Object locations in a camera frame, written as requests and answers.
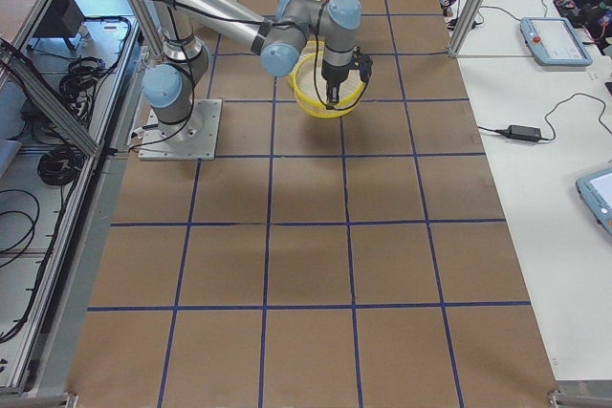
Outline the yellow top steamer layer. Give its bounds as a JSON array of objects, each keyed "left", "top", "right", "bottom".
[{"left": 288, "top": 52, "right": 366, "bottom": 118}]

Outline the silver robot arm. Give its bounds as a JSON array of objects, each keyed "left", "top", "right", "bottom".
[{"left": 151, "top": 0, "right": 372, "bottom": 111}]

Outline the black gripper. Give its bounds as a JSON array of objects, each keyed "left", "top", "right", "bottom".
[{"left": 321, "top": 62, "right": 350, "bottom": 109}]

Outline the blue teach pendant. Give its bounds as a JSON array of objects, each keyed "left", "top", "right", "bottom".
[
  {"left": 576, "top": 168, "right": 612, "bottom": 235},
  {"left": 519, "top": 17, "right": 592, "bottom": 67}
]

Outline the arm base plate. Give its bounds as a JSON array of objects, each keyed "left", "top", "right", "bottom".
[{"left": 138, "top": 99, "right": 223, "bottom": 161}]

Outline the black power adapter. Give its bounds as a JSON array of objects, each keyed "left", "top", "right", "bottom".
[{"left": 495, "top": 124, "right": 543, "bottom": 143}]

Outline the black cable bundle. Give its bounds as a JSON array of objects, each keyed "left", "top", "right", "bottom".
[{"left": 58, "top": 56, "right": 107, "bottom": 108}]

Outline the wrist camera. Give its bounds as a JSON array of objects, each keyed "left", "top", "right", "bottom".
[{"left": 354, "top": 52, "right": 373, "bottom": 84}]

